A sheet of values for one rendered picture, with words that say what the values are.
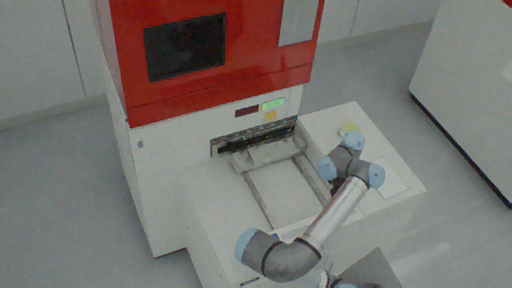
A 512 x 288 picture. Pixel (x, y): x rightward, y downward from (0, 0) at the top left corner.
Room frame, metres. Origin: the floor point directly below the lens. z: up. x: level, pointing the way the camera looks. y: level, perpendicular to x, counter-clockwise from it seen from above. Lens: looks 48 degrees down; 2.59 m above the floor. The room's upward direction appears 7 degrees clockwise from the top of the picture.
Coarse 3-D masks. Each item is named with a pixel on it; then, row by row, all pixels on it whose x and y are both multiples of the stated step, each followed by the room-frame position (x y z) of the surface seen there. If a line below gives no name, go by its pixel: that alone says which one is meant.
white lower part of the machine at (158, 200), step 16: (112, 112) 1.72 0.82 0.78; (128, 160) 1.44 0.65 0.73; (128, 176) 1.61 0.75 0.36; (160, 176) 1.31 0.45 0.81; (176, 176) 1.35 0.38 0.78; (144, 192) 1.26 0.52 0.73; (160, 192) 1.30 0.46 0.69; (176, 192) 1.34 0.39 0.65; (144, 208) 1.26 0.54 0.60; (160, 208) 1.30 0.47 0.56; (176, 208) 1.34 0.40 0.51; (144, 224) 1.34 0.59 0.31; (160, 224) 1.29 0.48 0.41; (176, 224) 1.33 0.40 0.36; (160, 240) 1.28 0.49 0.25; (176, 240) 1.33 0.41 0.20; (160, 256) 1.30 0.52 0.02
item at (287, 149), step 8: (280, 144) 1.54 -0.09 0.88; (288, 144) 1.55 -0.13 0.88; (264, 152) 1.48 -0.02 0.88; (272, 152) 1.48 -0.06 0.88; (280, 152) 1.49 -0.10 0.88; (288, 152) 1.50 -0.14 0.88; (296, 152) 1.51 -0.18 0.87; (232, 160) 1.41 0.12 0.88; (248, 160) 1.42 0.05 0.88; (264, 160) 1.43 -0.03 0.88; (272, 160) 1.44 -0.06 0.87; (248, 168) 1.38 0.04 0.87
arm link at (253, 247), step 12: (252, 228) 0.76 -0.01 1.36; (240, 240) 0.71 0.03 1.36; (252, 240) 0.70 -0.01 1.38; (264, 240) 0.70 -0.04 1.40; (276, 240) 0.70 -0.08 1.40; (240, 252) 0.68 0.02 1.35; (252, 252) 0.66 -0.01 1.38; (264, 252) 0.65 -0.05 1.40; (252, 264) 0.64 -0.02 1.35; (264, 264) 0.62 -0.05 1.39; (264, 276) 0.62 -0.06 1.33; (312, 276) 0.73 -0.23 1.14; (324, 276) 0.76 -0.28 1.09; (336, 276) 0.78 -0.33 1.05
